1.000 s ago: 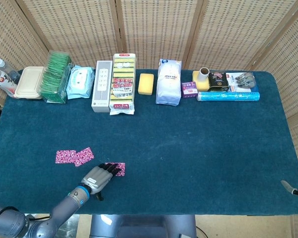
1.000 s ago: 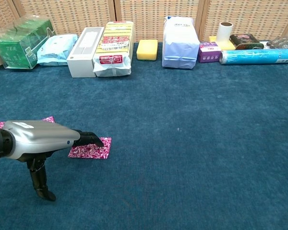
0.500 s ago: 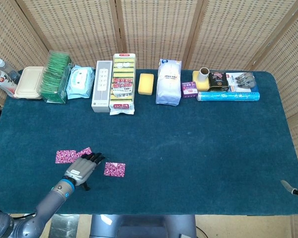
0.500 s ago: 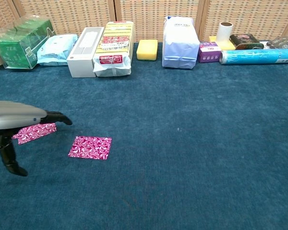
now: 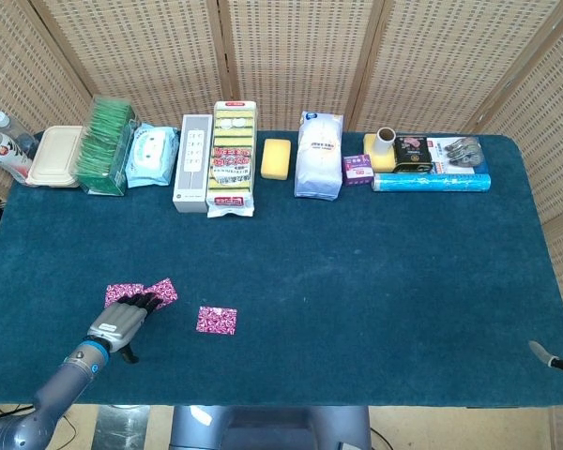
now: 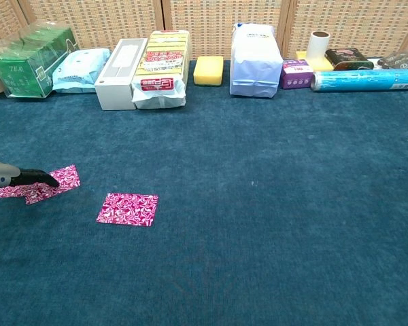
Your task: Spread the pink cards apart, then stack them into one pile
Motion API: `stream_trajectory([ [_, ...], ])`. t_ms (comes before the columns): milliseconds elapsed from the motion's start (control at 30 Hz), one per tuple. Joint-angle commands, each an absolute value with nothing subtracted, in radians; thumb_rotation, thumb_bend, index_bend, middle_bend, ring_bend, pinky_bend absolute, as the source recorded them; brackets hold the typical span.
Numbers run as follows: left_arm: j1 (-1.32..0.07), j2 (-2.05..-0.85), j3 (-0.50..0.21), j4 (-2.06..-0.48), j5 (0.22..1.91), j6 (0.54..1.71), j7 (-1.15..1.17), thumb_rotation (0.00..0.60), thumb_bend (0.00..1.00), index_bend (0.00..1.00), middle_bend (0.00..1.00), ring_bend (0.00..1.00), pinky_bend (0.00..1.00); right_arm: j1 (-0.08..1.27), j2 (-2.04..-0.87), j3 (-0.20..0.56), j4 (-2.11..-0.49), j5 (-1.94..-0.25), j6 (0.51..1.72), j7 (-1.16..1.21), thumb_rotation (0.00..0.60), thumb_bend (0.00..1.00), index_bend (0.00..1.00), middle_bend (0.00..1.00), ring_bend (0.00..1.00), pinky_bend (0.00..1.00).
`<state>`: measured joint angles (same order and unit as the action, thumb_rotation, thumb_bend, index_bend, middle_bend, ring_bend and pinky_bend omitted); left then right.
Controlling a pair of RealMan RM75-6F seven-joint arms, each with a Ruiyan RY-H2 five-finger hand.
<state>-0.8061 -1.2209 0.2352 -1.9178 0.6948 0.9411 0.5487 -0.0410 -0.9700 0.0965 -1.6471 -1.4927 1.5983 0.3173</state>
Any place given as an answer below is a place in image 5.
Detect blue felt table mat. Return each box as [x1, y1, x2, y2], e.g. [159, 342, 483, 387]
[0, 130, 563, 408]

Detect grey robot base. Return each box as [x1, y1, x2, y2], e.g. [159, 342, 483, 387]
[168, 405, 373, 450]

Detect woven bamboo folding screen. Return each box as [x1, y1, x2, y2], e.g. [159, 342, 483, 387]
[0, 0, 563, 450]

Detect white paper bag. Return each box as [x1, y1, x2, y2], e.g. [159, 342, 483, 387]
[293, 111, 344, 202]

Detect white power strip box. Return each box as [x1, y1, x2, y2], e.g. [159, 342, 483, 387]
[172, 113, 215, 215]

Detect beige lidded food box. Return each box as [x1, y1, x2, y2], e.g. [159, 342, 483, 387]
[25, 125, 84, 189]

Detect light blue wet wipes pack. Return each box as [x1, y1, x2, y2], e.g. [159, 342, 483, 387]
[124, 122, 180, 189]

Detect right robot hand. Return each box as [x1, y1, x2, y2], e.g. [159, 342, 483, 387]
[528, 265, 563, 380]

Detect yellow sponge multipack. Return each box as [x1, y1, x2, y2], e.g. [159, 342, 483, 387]
[205, 100, 258, 219]

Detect small purple box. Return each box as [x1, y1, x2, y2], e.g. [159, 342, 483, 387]
[341, 153, 374, 188]

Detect pink patterned packet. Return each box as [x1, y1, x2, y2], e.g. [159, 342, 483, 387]
[195, 306, 238, 337]
[103, 282, 145, 308]
[143, 277, 179, 309]

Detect blue cling film roll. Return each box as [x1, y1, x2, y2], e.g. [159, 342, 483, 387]
[371, 172, 493, 193]

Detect plain yellow sponge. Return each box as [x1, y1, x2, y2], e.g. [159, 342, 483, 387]
[260, 138, 293, 180]

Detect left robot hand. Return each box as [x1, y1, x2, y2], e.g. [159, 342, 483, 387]
[87, 290, 163, 365]

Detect metal table foot plate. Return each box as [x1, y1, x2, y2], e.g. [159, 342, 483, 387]
[91, 405, 151, 450]

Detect white paper roll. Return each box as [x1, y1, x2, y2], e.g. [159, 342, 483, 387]
[373, 127, 397, 157]

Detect black tin can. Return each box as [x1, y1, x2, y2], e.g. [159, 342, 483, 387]
[392, 135, 435, 175]

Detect white bottle red label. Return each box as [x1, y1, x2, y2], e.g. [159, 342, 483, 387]
[0, 125, 35, 185]

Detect clear bottle white cap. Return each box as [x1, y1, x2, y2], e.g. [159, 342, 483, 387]
[0, 111, 39, 158]

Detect clear box green tea bags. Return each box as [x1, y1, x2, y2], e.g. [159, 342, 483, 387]
[73, 96, 140, 197]

